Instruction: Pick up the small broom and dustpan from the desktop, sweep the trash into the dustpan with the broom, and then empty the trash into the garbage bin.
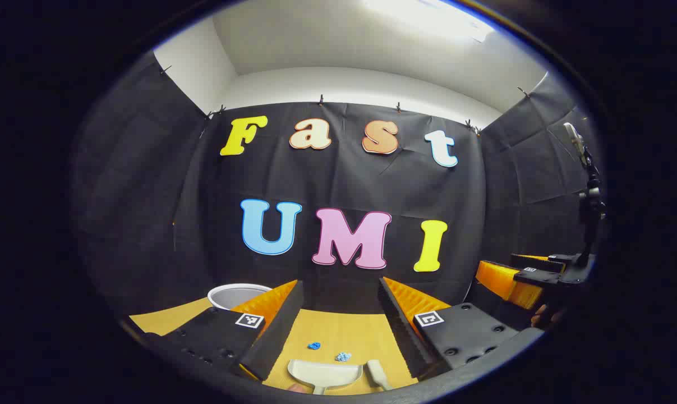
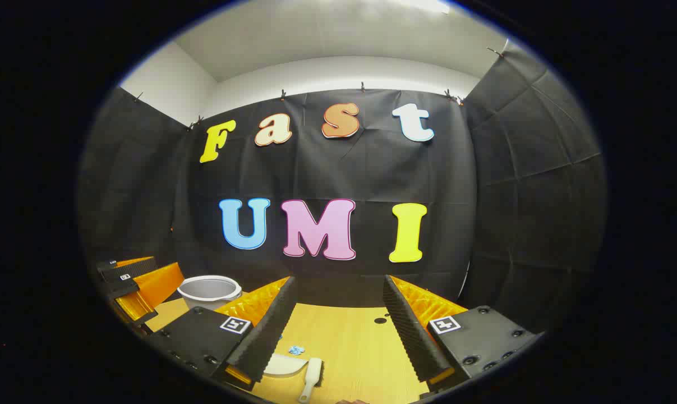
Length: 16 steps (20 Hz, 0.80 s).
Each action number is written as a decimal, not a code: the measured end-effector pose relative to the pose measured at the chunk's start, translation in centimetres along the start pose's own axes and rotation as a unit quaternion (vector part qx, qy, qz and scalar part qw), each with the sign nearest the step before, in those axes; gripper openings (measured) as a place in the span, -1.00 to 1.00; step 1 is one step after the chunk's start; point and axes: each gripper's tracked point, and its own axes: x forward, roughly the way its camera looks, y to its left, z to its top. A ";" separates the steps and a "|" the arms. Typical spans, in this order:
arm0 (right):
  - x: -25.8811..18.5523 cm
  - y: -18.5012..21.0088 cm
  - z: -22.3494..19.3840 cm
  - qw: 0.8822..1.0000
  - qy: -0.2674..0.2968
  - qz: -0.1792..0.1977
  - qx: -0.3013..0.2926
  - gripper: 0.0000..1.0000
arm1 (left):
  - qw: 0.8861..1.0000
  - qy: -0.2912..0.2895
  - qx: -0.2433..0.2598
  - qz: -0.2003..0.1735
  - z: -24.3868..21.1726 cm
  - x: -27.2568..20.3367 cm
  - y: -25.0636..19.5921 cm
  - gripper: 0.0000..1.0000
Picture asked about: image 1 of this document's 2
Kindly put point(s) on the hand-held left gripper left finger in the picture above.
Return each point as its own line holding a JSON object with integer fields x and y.
{"x": 279, "y": 331}

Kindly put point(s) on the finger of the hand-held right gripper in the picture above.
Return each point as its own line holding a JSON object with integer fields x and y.
{"x": 523, "y": 260}
{"x": 532, "y": 276}

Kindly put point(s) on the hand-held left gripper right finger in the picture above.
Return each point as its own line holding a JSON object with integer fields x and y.
{"x": 403, "y": 336}

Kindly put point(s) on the small grey broom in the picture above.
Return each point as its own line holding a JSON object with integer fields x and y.
{"x": 377, "y": 373}

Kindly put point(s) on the white garbage bin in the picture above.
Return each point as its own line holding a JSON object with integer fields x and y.
{"x": 231, "y": 294}

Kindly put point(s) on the grey plastic dustpan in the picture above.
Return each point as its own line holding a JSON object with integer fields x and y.
{"x": 324, "y": 371}

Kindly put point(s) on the light blue paper scrap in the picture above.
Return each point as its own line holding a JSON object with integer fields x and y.
{"x": 343, "y": 356}

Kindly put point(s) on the ceiling light panel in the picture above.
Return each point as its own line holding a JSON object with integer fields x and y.
{"x": 428, "y": 17}

